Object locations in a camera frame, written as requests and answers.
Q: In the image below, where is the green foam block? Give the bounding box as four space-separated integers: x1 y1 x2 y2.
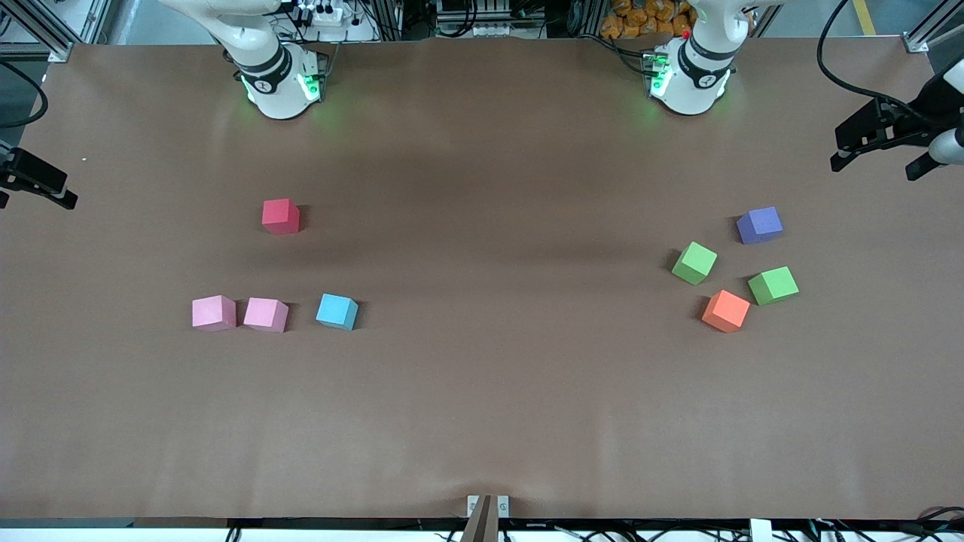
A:
671 242 718 286
748 266 800 306

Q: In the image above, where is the orange foam block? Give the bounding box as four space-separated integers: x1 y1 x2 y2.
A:
701 290 752 333

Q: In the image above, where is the pink foam block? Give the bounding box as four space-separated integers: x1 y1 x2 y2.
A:
243 297 289 333
192 295 237 333

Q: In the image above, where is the light blue foam block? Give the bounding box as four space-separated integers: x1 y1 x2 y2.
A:
316 294 359 331

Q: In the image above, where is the purple foam block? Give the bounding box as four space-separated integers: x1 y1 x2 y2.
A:
737 207 784 245

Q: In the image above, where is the red foam block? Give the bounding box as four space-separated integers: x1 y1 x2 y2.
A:
262 199 300 235

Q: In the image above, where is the orange mesh bag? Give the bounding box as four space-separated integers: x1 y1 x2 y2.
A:
600 0 694 40

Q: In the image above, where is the dark equipment box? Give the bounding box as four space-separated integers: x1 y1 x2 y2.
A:
435 0 545 37

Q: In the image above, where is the aluminium frame profile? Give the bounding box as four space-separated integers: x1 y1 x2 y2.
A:
904 0 964 55
0 0 114 62

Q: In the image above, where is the black arm base cable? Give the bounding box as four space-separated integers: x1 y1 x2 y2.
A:
576 30 656 76

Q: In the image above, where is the dark floor cable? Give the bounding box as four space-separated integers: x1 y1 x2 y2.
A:
915 506 964 539

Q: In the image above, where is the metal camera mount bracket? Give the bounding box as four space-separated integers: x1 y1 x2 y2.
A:
467 495 511 542

